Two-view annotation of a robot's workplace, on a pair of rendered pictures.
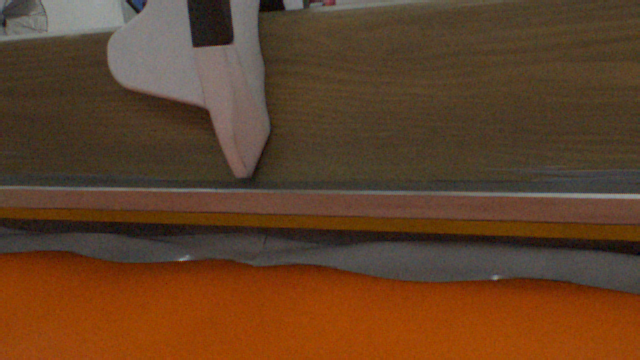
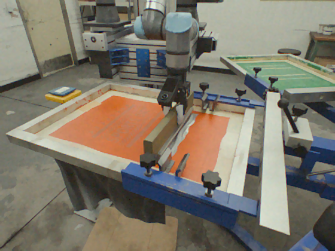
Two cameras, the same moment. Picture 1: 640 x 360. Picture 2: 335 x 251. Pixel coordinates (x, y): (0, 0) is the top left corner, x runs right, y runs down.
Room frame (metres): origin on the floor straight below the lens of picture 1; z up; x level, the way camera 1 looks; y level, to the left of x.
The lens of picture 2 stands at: (0.25, -0.64, 1.40)
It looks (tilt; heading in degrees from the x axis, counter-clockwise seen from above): 32 degrees down; 95
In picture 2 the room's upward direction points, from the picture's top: straight up
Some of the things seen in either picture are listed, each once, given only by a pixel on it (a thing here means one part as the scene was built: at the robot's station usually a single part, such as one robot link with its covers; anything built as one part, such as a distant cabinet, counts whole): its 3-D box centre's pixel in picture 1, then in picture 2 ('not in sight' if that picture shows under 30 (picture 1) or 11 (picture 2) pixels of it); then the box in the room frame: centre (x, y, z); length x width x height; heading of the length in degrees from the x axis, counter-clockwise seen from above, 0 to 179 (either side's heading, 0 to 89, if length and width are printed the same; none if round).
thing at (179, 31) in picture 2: not in sight; (178, 33); (0.23, 0.04, 1.30); 0.09 x 0.08 x 0.11; 76
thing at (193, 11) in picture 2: not in sight; (186, 14); (0.26, 0.70, 1.31); 0.15 x 0.15 x 0.10
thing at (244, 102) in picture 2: not in sight; (219, 103); (0.43, 0.25, 0.97); 0.30 x 0.05 x 0.07; 161
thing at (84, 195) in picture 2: not in sight; (110, 195); (-0.01, -0.12, 0.74); 0.46 x 0.04 x 0.42; 161
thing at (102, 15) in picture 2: not in sight; (106, 12); (-0.23, 0.79, 1.31); 0.15 x 0.15 x 0.10
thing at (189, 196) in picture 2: not in sight; (176, 190); (0.25, -0.28, 0.97); 0.30 x 0.05 x 0.07; 161
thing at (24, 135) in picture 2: not in sight; (145, 122); (0.11, 0.06, 0.97); 0.79 x 0.58 x 0.04; 161
